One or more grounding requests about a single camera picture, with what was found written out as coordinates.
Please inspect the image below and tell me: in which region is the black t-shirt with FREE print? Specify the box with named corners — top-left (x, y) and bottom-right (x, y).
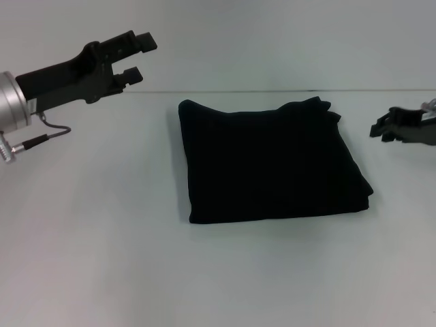
top-left (177, 96), bottom-right (375, 225)

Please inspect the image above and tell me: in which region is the left gripper cable with plug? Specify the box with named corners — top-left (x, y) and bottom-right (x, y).
top-left (0, 111), bottom-right (72, 165)

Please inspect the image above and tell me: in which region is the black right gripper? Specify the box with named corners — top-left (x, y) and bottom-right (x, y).
top-left (369, 106), bottom-right (436, 148)

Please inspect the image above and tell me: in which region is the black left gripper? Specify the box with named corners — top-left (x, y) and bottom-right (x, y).
top-left (15, 29), bottom-right (159, 112)

